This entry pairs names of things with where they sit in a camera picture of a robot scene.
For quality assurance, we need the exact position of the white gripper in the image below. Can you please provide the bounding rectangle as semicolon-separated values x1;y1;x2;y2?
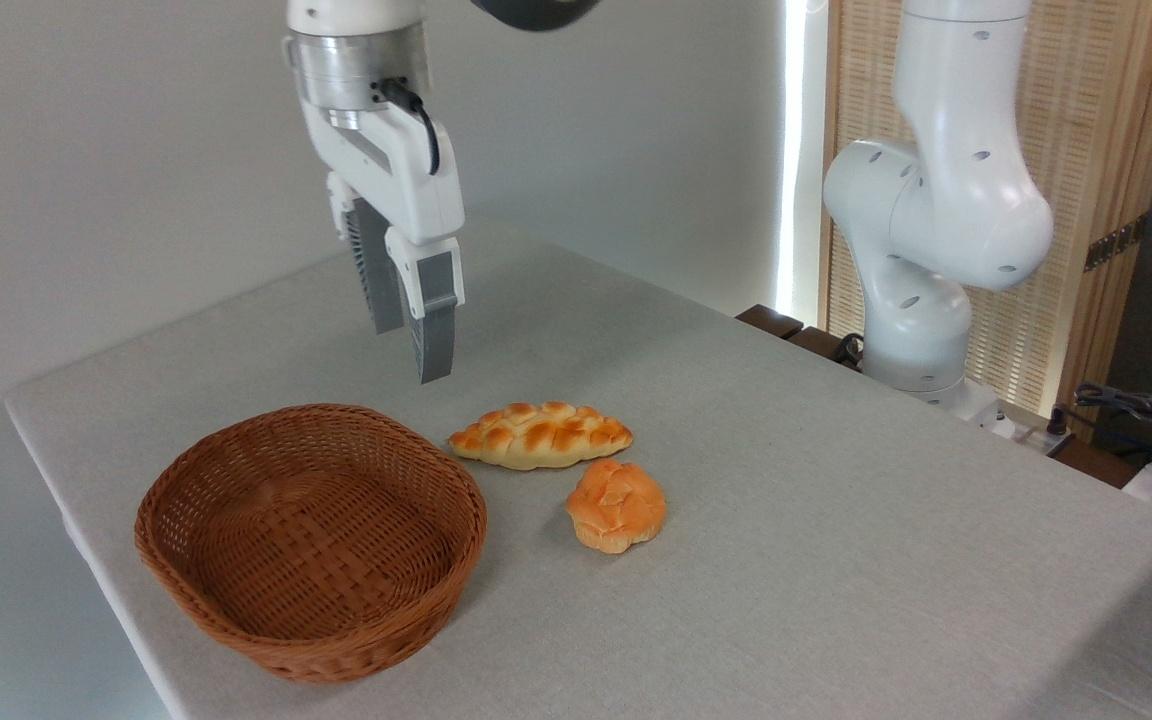
296;95;466;385

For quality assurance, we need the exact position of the long braided bread loaf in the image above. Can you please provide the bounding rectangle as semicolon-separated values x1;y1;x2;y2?
448;401;634;471

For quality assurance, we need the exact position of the round orange bread bun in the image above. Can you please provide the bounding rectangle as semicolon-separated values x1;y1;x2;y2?
565;458;668;555

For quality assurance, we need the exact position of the brown wicker basket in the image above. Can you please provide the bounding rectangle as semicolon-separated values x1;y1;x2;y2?
134;403;488;685

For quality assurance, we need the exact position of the dark brown wooden block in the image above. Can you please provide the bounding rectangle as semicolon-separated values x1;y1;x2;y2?
736;304;805;341
786;326;863;372

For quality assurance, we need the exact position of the bamboo folding screen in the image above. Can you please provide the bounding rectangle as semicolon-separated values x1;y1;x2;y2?
819;0;1152;441

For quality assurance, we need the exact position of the dark metal screen hinge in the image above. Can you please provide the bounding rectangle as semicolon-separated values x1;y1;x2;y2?
1084;213;1149;273

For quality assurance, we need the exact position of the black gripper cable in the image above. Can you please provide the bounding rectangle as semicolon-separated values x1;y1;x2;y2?
376;78;442;177

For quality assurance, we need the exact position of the black cable bundle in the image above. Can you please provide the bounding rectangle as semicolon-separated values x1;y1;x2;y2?
1074;370;1152;471

